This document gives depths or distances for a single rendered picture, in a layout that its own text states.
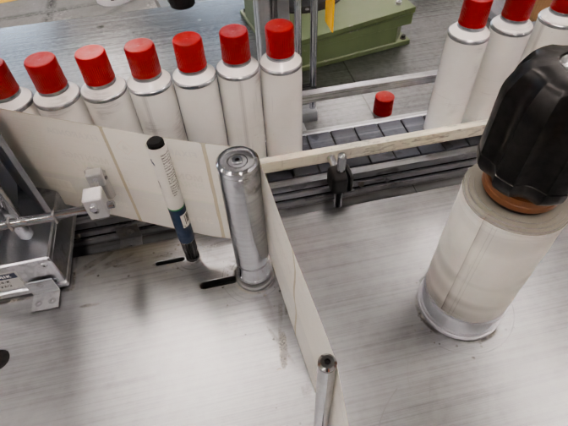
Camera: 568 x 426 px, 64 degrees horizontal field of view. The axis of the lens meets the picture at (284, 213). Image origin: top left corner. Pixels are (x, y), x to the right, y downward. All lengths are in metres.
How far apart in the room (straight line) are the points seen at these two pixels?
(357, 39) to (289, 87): 0.42
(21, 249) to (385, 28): 0.76
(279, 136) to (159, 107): 0.16
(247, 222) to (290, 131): 0.21
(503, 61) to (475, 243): 0.34
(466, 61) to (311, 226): 0.29
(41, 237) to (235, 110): 0.27
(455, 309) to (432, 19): 0.79
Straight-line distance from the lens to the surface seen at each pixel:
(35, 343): 0.58
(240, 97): 0.56
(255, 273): 0.51
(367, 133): 0.72
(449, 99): 0.68
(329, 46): 0.94
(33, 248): 0.57
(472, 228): 0.40
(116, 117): 0.57
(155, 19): 1.19
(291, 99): 0.58
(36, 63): 0.56
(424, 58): 1.01
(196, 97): 0.55
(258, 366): 0.49
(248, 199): 0.41
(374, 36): 0.99
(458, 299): 0.47
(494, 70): 0.70
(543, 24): 0.72
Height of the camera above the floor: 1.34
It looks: 50 degrees down
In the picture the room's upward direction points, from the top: 3 degrees counter-clockwise
